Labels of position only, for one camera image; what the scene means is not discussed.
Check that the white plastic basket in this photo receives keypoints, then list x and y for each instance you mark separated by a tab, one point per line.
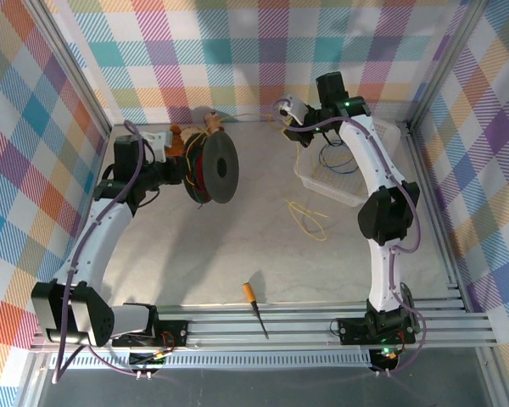
322	186

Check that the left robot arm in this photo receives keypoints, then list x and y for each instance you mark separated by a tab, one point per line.
97	246

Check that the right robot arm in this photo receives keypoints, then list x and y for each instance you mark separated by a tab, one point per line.
386	271

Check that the brown teddy bear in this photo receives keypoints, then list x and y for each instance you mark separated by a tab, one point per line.
176	142

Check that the small doll figure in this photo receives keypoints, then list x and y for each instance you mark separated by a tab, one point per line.
213	122

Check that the black controller board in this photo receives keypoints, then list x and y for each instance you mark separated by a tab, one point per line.
148	360
386	356

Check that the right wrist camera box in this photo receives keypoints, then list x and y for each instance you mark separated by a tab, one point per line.
294	108

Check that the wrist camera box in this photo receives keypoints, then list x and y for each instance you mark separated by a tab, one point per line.
159	146
294	108

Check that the aluminium side rail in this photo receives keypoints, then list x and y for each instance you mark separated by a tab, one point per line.
103	146
423	169

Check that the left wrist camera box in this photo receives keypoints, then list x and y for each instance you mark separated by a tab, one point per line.
159	146

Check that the aluminium corner post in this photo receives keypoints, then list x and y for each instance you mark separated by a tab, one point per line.
457	42
60	38

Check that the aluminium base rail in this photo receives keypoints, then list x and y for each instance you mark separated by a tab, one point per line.
237	326

